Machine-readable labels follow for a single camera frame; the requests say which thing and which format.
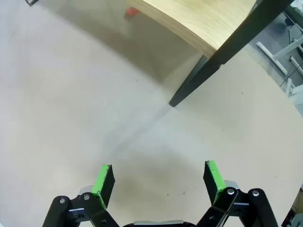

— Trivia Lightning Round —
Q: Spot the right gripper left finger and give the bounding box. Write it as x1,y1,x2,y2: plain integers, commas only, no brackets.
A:
42,164,119,227

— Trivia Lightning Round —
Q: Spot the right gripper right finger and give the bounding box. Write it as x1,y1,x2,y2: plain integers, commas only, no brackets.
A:
196,160,280,227

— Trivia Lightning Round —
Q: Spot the white table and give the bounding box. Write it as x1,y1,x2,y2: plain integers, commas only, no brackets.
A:
256,23,303,97

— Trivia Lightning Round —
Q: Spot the small red paper scrap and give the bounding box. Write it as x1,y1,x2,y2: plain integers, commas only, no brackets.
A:
124,7,140,19

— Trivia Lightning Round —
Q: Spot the two-tier wooden shelf black frame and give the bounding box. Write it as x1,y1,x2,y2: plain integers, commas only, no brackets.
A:
25,0,295,108

